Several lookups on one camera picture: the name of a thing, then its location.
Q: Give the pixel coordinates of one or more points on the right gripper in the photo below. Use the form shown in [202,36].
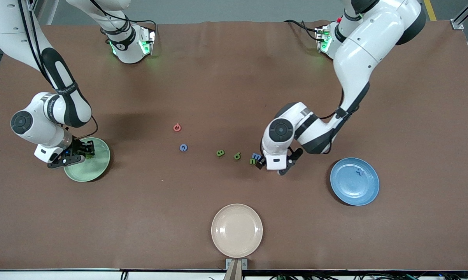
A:
[79,146]

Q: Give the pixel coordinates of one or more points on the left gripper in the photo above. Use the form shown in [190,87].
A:
[260,165]

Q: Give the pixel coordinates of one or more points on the blue lowercase letter m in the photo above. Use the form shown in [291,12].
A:
[257,156]

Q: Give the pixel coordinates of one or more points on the green lowercase letter a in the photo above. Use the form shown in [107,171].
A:
[238,157]

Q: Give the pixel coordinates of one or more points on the green letter B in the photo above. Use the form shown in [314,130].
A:
[220,153]

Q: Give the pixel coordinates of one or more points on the blue letter G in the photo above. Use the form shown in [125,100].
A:
[181,147]

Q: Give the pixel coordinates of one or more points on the red letter Q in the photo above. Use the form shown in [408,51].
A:
[174,128]

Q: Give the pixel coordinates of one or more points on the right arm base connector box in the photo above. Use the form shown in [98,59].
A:
[148,41]

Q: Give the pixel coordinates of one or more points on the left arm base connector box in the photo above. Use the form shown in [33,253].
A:
[321,39]

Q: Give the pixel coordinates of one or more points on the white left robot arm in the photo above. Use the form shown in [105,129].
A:
[366,50]

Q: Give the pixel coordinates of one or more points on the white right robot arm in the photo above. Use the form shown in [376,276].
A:
[35,112]

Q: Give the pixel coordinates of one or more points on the green plate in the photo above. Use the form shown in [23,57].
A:
[93,169]

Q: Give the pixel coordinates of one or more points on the blue plate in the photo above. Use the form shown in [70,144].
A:
[354,188]

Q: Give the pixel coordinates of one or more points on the beige plate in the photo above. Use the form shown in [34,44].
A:
[237,230]

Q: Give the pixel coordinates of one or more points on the brown table mat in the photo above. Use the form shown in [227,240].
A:
[218,77]

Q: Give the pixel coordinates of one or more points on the white table edge rail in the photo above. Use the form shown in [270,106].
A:
[62,275]

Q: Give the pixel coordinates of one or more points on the aluminium frame profile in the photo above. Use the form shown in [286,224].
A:
[461,17]

